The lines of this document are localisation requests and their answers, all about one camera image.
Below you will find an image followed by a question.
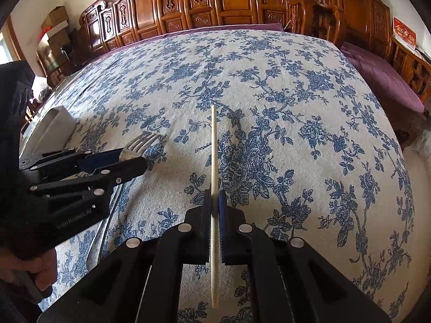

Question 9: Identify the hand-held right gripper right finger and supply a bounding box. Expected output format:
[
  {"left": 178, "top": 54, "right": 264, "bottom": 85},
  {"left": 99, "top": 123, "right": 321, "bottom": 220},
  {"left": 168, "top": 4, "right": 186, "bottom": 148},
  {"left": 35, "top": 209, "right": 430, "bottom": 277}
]
[{"left": 217, "top": 189, "right": 393, "bottom": 323}]

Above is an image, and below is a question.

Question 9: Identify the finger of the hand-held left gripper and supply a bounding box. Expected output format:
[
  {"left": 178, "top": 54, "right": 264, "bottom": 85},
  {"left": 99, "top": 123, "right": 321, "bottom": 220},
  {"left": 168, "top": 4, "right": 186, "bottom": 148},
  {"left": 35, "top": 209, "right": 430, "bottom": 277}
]
[
  {"left": 30, "top": 157, "right": 148, "bottom": 209},
  {"left": 18, "top": 147, "right": 126, "bottom": 177}
]

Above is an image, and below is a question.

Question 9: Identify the metal fork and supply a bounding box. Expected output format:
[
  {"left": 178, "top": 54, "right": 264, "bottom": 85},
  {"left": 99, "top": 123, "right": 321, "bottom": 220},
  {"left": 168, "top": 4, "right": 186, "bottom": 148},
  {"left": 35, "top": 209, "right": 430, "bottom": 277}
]
[{"left": 86, "top": 131, "right": 159, "bottom": 270}]

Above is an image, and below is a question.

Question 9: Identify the short carved wooden sofa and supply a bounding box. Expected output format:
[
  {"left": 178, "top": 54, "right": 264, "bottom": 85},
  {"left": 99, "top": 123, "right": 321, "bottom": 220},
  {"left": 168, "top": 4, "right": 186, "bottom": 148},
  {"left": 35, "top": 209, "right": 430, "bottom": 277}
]
[{"left": 303, "top": 0, "right": 431, "bottom": 105}]

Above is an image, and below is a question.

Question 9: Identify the grey utensil container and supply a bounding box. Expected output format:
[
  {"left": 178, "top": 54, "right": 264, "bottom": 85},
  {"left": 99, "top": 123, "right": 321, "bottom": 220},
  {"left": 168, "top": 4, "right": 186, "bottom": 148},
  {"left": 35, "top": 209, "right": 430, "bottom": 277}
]
[{"left": 20, "top": 105, "right": 79, "bottom": 157}]

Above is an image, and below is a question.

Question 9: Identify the brown cardboard box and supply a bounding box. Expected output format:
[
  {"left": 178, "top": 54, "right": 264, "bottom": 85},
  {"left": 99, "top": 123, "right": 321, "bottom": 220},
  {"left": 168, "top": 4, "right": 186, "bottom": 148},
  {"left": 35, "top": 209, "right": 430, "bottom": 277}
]
[{"left": 40, "top": 5, "right": 70, "bottom": 29}]

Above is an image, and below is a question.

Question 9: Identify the long cream chopstick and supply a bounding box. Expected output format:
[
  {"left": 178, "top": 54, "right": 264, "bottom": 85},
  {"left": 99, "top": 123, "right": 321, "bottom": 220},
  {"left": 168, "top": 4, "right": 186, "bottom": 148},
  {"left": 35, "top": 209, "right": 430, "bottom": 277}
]
[{"left": 209, "top": 104, "right": 220, "bottom": 309}]

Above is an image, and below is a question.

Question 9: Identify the long carved wooden sofa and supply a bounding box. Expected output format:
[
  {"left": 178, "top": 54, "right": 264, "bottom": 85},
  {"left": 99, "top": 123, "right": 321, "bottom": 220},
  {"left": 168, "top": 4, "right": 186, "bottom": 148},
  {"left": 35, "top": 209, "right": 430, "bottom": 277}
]
[{"left": 79, "top": 0, "right": 293, "bottom": 58}]

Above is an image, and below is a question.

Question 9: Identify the blue floral cloth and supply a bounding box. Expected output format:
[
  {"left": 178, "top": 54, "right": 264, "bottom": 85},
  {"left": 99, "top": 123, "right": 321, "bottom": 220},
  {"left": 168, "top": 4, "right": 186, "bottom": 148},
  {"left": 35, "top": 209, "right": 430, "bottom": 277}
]
[{"left": 20, "top": 29, "right": 416, "bottom": 323}]

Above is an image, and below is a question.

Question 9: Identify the person's left hand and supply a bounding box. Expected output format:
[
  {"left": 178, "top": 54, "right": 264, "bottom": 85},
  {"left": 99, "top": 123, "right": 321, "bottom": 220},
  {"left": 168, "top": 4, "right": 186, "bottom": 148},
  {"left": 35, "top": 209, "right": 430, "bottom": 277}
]
[{"left": 5, "top": 250, "right": 59, "bottom": 292}]

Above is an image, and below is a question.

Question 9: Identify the white plastic bag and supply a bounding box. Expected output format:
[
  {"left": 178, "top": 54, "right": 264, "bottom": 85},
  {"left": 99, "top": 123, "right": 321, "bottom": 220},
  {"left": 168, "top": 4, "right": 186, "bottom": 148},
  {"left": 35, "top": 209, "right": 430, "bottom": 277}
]
[{"left": 34, "top": 76, "right": 52, "bottom": 100}]

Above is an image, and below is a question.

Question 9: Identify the wooden armchair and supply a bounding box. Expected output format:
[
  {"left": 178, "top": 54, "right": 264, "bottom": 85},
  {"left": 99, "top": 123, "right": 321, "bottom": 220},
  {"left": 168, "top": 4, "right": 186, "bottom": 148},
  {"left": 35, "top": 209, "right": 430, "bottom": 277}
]
[{"left": 286, "top": 0, "right": 346, "bottom": 46}]

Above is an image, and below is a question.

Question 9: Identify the red sign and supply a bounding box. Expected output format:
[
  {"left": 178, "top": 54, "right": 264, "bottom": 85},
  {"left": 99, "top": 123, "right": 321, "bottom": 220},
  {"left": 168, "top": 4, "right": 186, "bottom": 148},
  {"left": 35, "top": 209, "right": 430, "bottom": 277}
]
[{"left": 392, "top": 16, "right": 418, "bottom": 52}]

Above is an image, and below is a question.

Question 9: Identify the grey round object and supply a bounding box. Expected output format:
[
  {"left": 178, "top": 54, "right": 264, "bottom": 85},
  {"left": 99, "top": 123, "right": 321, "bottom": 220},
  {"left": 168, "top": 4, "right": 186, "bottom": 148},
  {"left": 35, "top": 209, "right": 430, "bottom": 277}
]
[{"left": 409, "top": 131, "right": 431, "bottom": 159}]

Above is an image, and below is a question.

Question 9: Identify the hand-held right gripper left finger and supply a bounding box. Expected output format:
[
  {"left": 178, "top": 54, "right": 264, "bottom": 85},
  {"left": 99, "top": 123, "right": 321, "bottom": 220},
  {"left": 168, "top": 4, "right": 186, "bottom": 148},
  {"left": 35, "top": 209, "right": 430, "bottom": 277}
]
[{"left": 37, "top": 188, "right": 213, "bottom": 323}]

